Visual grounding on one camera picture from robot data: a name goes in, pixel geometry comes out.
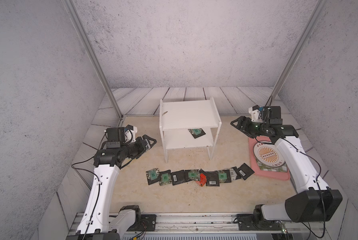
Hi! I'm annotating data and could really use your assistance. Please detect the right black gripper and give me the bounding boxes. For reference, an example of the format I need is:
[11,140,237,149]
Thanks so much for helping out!
[230,116,268,139]

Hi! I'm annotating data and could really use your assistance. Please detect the small green tea bag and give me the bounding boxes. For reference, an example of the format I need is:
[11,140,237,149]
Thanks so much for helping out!
[216,169,232,184]
[188,129,206,139]

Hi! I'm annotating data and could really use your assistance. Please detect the green tea bag top shelf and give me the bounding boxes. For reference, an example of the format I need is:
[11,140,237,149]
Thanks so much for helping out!
[184,169,200,182]

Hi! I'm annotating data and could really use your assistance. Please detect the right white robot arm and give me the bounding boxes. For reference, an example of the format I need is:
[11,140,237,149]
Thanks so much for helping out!
[231,116,343,223]

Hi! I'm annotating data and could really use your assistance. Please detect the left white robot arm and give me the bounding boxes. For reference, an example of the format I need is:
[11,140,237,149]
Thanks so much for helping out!
[66,125,157,240]

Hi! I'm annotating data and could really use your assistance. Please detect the white two-tier shelf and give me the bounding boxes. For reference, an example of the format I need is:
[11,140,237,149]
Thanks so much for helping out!
[159,98,222,163]

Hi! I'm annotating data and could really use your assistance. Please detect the round patterned plate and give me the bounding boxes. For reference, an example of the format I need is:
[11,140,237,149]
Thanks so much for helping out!
[253,143,285,168]

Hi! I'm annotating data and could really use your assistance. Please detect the checkered cloth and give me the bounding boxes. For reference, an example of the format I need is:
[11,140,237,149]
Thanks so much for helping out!
[257,161,288,173]

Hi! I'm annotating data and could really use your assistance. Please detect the pink tray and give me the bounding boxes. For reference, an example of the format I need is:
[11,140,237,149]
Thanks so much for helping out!
[248,137,290,181]

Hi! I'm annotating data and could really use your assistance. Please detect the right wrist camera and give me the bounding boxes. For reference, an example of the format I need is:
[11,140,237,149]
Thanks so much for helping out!
[248,105,263,123]

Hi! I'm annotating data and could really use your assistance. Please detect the metal base rail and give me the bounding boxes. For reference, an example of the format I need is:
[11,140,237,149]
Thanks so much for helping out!
[67,211,332,240]

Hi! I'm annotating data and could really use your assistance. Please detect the right metal frame post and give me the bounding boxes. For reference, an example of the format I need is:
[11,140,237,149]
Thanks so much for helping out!
[270,0,328,101]

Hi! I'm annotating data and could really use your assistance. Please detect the metal frame post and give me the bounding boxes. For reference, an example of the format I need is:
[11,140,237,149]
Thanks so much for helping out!
[270,0,328,101]
[62,0,123,119]

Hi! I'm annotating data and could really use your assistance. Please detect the left metal frame post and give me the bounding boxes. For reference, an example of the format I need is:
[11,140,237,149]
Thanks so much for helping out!
[62,0,123,119]

